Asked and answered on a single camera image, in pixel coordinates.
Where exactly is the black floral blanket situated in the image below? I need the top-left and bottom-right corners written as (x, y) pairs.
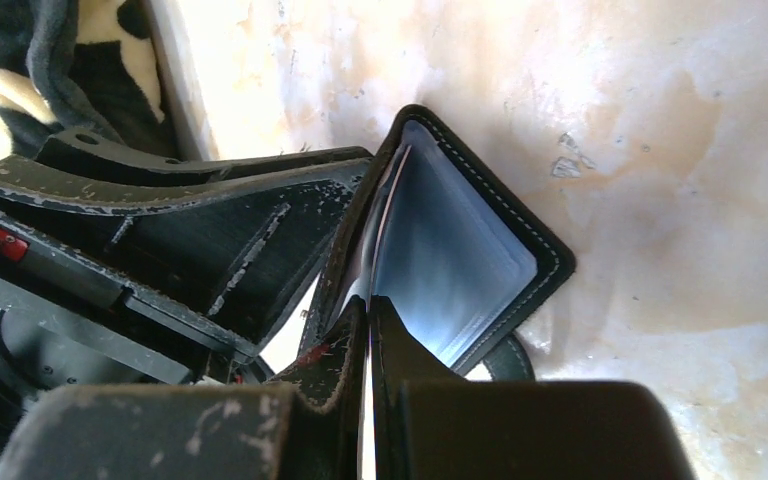
top-left (0, 1), bottom-right (178, 160)

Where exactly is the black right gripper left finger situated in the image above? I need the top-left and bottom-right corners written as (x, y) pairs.
top-left (0, 297), bottom-right (368, 479)

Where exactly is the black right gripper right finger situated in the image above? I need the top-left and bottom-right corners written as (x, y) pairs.
top-left (370, 296), bottom-right (693, 479)

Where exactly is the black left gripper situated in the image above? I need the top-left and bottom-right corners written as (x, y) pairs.
top-left (0, 129), bottom-right (372, 455)

